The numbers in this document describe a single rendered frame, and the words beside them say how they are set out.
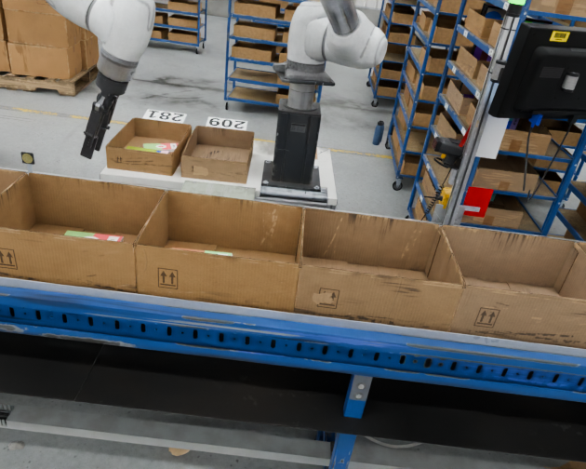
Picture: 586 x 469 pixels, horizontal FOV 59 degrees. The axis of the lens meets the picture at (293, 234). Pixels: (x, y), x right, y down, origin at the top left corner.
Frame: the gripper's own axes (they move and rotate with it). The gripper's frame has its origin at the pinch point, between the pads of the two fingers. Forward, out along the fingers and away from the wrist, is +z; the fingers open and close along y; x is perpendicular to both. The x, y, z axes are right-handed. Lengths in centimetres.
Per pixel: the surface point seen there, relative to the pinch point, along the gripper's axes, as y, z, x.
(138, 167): 70, 40, -3
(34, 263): -29.0, 20.7, -2.7
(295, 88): 81, -17, -48
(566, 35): 46, -80, -113
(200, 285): -29, 7, -40
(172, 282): -29.0, 9.8, -34.1
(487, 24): 151, -71, -125
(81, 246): -29.0, 10.3, -11.5
